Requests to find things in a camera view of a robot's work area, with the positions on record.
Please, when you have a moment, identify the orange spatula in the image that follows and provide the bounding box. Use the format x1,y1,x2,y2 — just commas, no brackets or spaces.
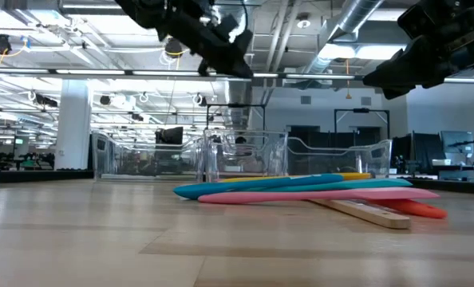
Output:
370,198,448,220

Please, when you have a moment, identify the black background curtain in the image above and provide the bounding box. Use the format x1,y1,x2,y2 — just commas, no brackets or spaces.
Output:
391,132,441,173

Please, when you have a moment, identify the wide clear plastic bin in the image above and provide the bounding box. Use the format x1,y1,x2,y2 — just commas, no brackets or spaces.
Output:
286,136,393,179
91,130,204,183

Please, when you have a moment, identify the smooth silver ventilation duct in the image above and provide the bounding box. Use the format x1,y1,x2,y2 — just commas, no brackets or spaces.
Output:
300,0,385,87

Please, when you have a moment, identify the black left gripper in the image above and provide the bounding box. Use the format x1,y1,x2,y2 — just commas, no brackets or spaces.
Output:
115,0,255,79

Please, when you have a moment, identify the wide-blade pink spatula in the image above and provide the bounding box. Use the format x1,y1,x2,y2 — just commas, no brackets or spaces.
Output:
198,187,440,206

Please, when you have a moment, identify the blue spoon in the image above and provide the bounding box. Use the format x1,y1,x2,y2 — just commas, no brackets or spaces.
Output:
172,173,345,201

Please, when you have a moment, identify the white pillar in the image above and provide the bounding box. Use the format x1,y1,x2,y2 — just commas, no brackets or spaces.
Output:
54,78,93,171

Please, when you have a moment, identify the red scraper with wooden handle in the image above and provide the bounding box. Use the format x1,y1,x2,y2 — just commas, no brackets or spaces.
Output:
309,199,413,230

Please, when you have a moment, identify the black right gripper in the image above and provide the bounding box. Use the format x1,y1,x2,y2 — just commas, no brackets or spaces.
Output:
362,0,474,100

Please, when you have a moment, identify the black background rig frame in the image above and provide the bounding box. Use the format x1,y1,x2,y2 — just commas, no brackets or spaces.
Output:
205,103,267,132
334,107,391,140

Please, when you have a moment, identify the black background monitor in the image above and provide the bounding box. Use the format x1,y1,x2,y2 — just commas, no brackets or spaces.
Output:
155,126,184,145

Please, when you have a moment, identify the ribbed silver ventilation duct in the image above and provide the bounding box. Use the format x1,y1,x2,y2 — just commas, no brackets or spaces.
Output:
224,77,258,131

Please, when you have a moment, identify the yellow spoon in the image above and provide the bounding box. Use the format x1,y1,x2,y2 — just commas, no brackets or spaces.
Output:
219,172,373,183

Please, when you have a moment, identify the grey background monitor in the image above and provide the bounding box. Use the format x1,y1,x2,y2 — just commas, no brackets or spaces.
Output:
440,130,474,155

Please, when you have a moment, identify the horizontal metal rig beam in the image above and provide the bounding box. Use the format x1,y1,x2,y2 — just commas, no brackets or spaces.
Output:
0,66,474,85

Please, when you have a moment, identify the narrow clear plastic bin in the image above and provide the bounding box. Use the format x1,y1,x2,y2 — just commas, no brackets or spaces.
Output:
203,128,290,183

